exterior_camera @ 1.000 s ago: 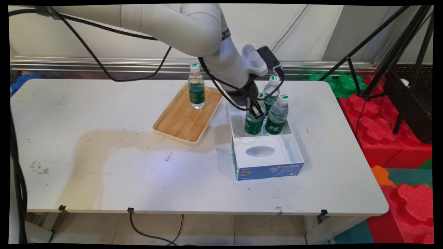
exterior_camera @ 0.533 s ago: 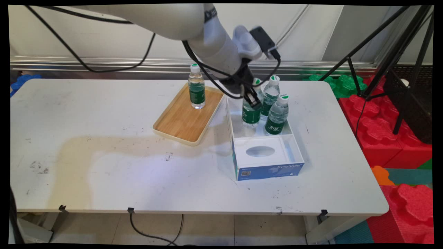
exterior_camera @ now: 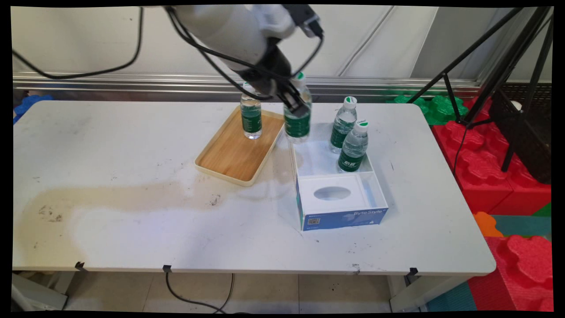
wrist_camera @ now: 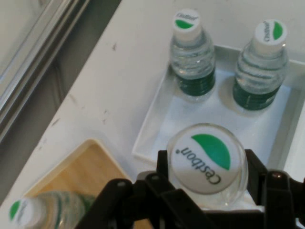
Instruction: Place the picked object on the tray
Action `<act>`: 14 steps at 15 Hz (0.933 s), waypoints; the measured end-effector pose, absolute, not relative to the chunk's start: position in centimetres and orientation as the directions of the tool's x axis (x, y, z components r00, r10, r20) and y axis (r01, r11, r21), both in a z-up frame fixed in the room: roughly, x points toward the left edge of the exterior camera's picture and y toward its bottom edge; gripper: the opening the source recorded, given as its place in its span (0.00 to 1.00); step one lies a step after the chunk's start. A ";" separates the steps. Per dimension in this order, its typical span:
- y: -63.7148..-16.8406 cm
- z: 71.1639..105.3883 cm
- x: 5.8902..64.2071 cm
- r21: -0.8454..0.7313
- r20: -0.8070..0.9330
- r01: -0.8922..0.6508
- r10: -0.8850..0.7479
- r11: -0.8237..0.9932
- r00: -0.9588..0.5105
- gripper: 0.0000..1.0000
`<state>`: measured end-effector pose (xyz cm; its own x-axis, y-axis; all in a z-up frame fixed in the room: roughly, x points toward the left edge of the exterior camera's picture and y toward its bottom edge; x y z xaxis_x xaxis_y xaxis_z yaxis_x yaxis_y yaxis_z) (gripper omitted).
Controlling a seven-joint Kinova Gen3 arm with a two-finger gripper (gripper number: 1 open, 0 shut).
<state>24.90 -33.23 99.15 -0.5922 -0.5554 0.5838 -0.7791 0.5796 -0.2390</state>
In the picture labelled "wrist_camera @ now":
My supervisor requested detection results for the wooden tray with cream rim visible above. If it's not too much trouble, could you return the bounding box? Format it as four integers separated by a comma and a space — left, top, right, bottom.
22, 139, 150, 229

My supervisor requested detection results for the water bottle with white cap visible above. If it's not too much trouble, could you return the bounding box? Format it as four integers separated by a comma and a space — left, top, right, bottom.
8, 190, 96, 229
232, 20, 290, 112
166, 123, 250, 208
169, 9, 216, 104

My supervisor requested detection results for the white rectangular tray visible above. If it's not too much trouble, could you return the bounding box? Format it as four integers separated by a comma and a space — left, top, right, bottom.
132, 44, 305, 213

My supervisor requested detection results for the aluminium frame rail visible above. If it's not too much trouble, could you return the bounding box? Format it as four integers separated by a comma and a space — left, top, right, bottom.
0, 0, 92, 142

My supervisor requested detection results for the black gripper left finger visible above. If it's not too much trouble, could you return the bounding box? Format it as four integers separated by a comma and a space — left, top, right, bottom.
91, 149, 206, 229

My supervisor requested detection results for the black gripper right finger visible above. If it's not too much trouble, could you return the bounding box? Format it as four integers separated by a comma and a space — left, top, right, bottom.
244, 148, 305, 229

